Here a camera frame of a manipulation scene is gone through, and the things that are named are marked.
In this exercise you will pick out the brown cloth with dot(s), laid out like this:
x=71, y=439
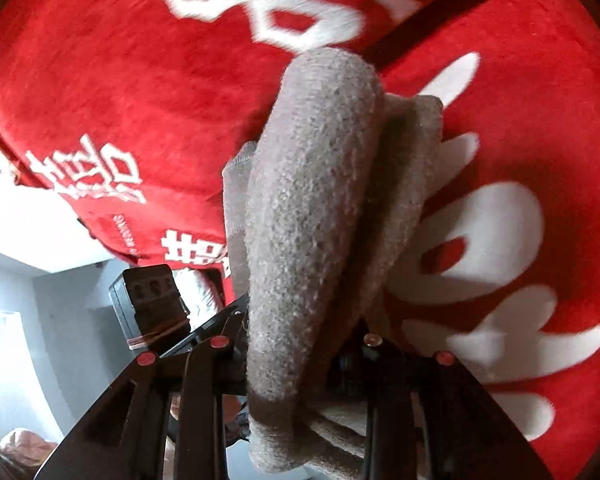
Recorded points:
x=22, y=442

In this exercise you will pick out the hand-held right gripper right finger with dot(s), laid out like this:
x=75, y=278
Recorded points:
x=395, y=375

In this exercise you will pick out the grey knitted sweater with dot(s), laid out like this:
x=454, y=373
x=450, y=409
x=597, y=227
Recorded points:
x=305, y=210

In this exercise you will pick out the white and red cloth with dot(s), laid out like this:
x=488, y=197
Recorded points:
x=202, y=292

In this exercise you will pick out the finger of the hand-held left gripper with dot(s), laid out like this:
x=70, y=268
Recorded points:
x=220, y=322

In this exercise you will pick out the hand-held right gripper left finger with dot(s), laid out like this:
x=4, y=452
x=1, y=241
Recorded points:
x=205, y=375

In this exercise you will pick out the red printed blanket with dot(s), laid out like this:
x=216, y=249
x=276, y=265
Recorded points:
x=130, y=85

